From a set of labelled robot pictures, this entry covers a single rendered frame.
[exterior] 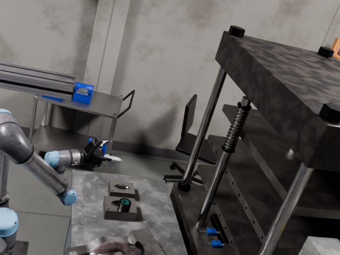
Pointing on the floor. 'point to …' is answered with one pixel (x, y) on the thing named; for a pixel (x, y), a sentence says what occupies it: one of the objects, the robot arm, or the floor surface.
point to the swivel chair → (183, 146)
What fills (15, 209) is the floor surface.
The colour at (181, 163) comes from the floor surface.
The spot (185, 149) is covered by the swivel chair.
